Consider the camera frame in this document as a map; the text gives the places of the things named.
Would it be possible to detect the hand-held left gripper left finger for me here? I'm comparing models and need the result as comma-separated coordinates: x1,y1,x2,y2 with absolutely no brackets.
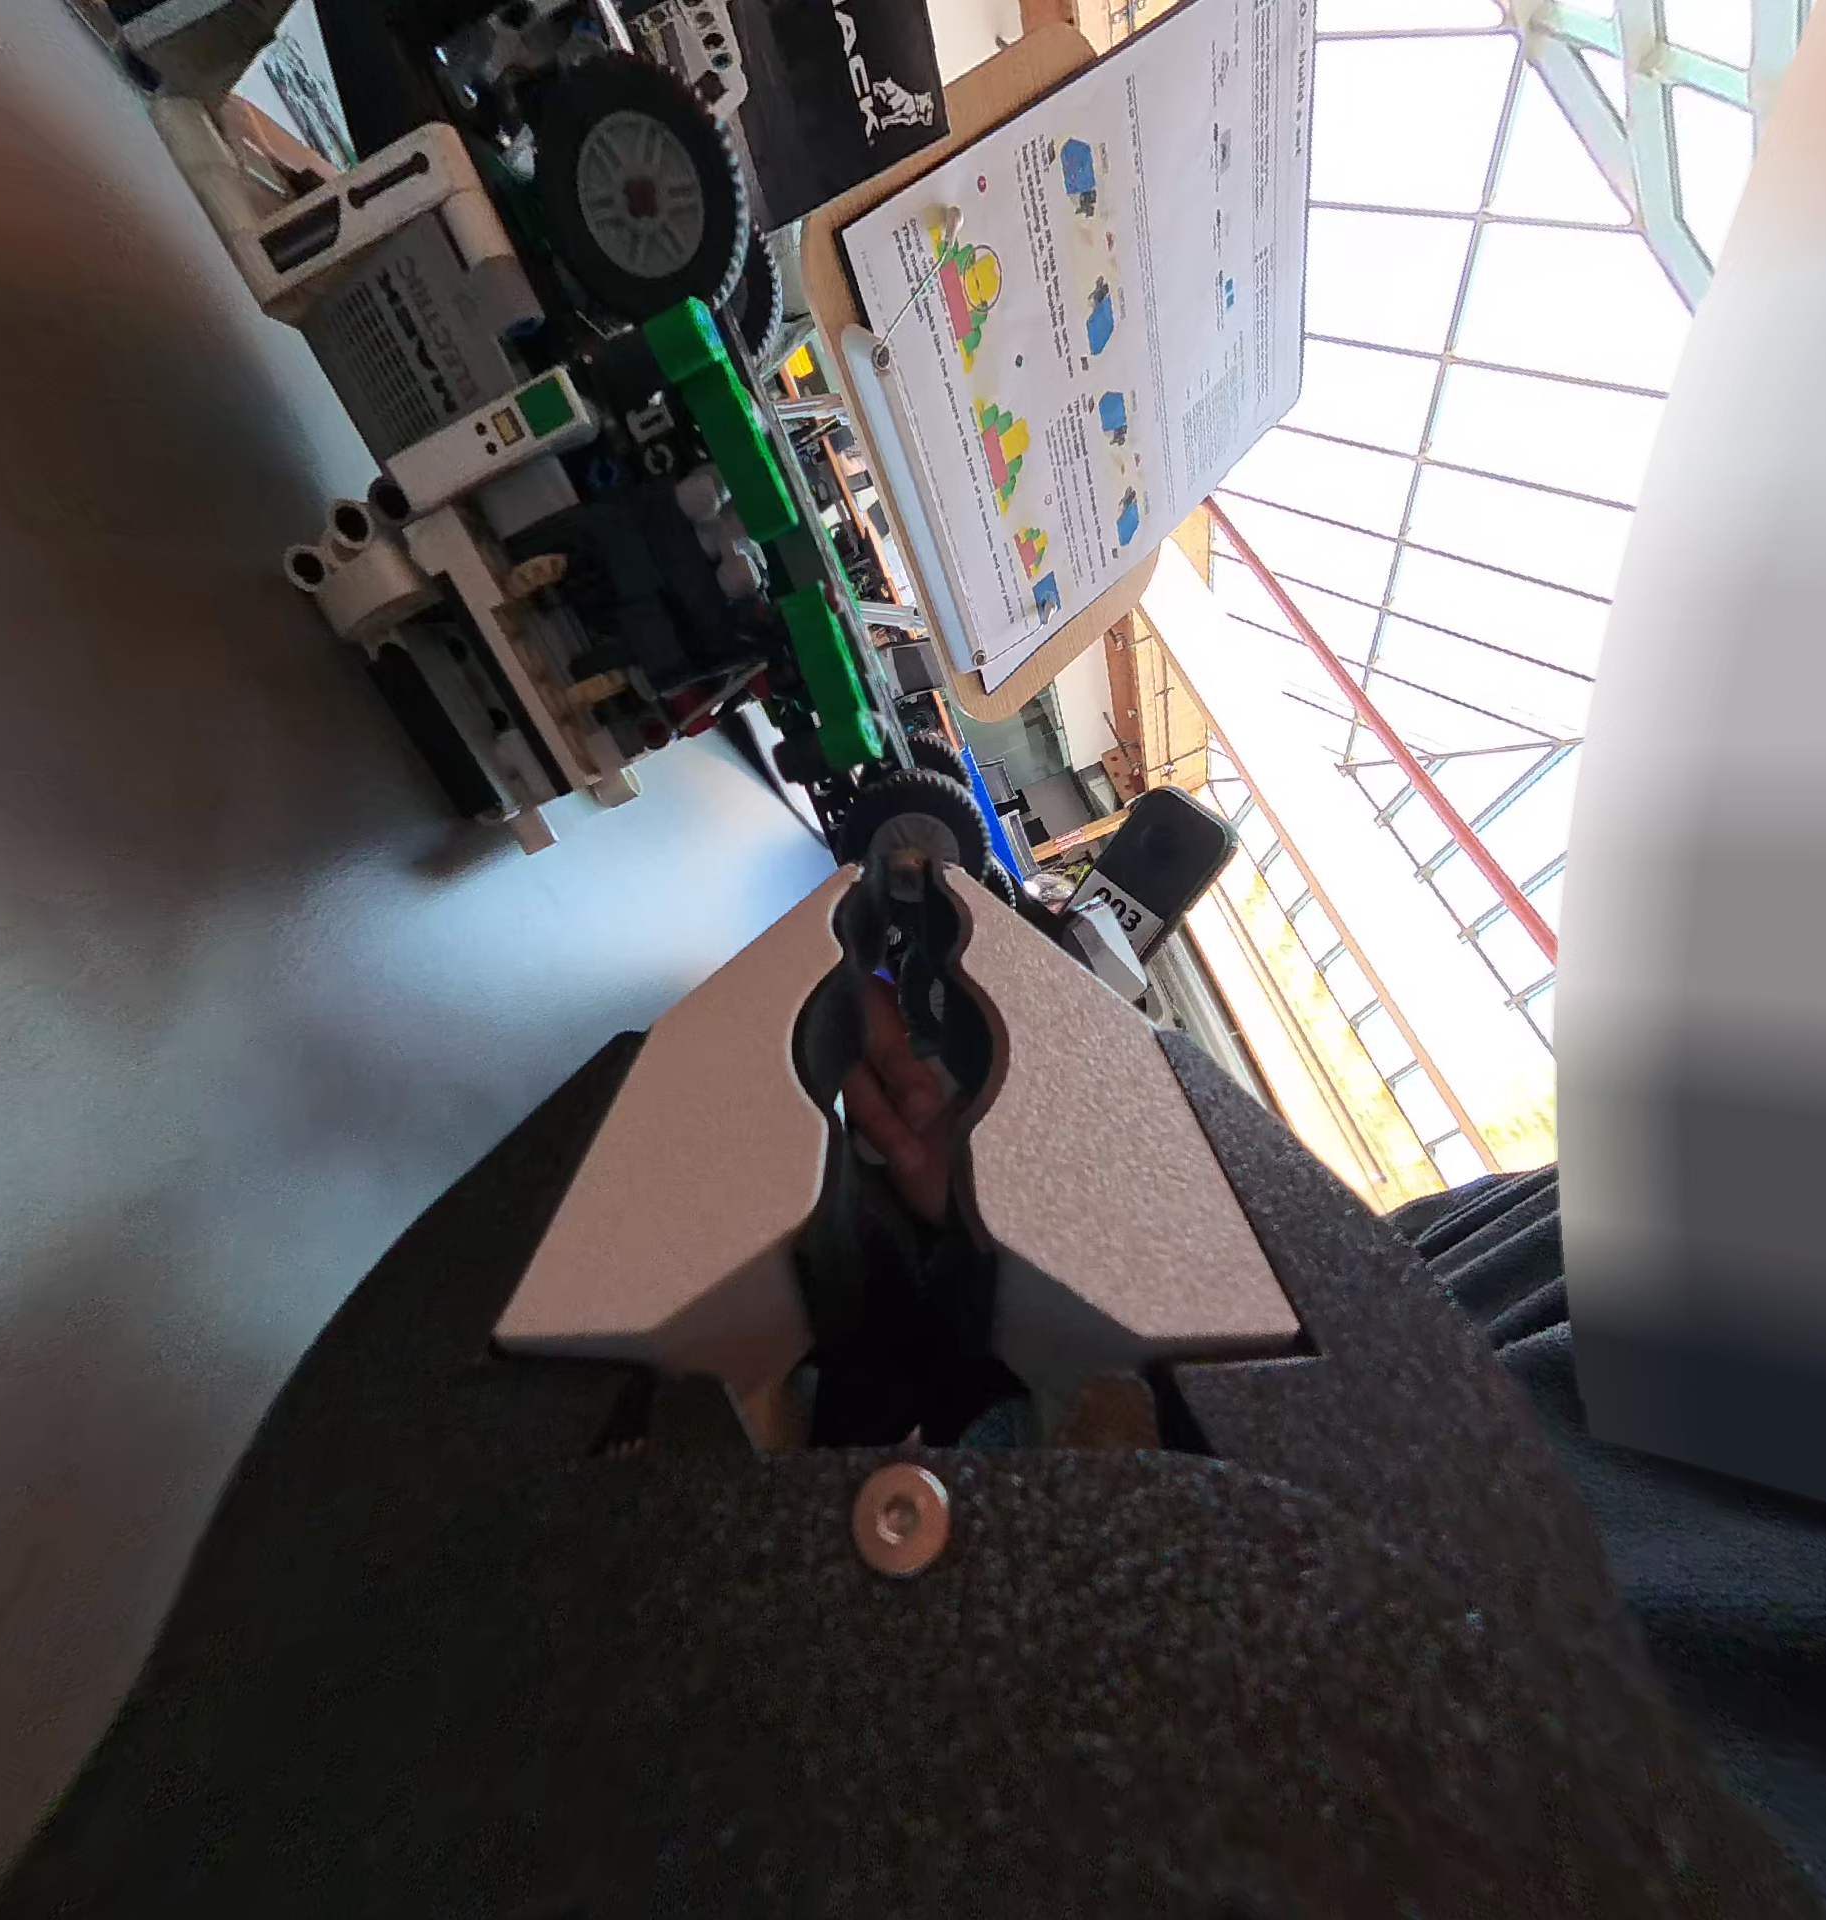
492,868,856,1448

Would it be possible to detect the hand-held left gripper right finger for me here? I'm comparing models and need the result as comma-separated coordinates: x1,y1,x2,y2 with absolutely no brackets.
926,868,1305,1445

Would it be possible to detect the green white lego truck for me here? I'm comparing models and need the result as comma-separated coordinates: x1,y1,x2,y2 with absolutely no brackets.
125,0,1021,917

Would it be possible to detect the dark lego set box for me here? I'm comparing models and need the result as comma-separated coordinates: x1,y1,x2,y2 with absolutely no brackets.
735,0,953,230

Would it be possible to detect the person's right hand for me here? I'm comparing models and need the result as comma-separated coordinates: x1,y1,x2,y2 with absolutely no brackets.
848,991,961,1224

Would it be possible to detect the printed instruction sheet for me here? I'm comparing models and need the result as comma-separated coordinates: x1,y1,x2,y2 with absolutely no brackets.
838,0,1316,694

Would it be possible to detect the person's dark clothing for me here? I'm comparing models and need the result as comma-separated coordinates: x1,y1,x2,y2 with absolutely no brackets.
1384,1167,1826,1920

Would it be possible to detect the wooden clipboard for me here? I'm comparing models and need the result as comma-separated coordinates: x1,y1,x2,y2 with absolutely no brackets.
799,22,1229,725

